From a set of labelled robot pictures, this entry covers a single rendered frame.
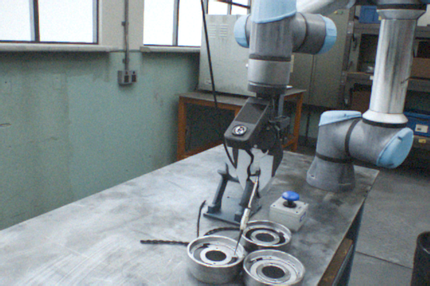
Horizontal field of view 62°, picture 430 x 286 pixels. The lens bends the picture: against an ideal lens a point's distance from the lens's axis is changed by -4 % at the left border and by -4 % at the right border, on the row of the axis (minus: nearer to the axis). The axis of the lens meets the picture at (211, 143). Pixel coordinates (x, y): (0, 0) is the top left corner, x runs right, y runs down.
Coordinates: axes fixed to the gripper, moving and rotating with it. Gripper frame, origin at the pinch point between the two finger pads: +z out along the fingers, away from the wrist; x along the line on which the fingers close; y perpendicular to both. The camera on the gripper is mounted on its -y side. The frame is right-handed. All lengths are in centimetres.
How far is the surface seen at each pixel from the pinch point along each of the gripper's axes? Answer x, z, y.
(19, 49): 147, -19, 51
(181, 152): 136, 64, 186
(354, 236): -15, 37, 67
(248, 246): -1.3, 10.4, -2.4
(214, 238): 5.0, 9.7, -4.7
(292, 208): -4.1, 8.8, 16.0
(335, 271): -14, 38, 43
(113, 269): 17.4, 13.3, -19.4
